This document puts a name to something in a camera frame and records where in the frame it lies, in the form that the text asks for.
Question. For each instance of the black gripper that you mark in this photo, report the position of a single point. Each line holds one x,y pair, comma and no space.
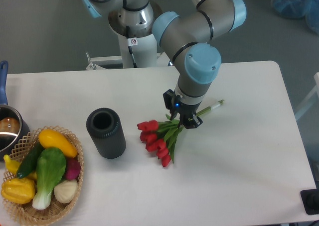
186,106

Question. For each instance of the red tulip bouquet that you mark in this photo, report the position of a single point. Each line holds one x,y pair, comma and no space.
160,137

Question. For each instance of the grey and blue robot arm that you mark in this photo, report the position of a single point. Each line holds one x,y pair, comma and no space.
186,40

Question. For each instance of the dark grey ribbed vase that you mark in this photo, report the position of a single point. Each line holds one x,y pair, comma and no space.
105,129

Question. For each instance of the purple red radish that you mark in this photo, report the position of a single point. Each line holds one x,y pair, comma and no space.
73,168

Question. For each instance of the yellow squash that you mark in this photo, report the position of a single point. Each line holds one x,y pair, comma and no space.
49,138

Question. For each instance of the white garlic bulb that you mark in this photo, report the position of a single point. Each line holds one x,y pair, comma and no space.
65,191

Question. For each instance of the green bok choy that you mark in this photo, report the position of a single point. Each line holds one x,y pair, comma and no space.
50,168

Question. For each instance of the black device at table edge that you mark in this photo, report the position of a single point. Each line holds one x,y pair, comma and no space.
310,199

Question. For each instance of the blue plastic bag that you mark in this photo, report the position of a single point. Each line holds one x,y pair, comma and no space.
298,9

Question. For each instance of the dark green cucumber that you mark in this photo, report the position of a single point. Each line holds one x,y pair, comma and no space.
29,163

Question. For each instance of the yellow bell pepper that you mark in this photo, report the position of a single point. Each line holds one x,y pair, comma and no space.
19,191

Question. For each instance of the small yellow gourd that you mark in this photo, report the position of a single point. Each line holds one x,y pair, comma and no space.
13,165

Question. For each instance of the woven wicker basket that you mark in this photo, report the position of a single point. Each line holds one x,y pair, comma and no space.
25,214

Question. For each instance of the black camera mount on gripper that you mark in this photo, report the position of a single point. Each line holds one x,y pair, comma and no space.
167,96

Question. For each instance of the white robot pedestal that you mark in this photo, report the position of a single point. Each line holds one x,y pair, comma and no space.
138,46

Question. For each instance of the white frame at right edge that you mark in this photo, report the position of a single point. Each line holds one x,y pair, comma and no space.
308,100

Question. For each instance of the blue handled saucepan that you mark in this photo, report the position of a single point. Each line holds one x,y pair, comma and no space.
12,125

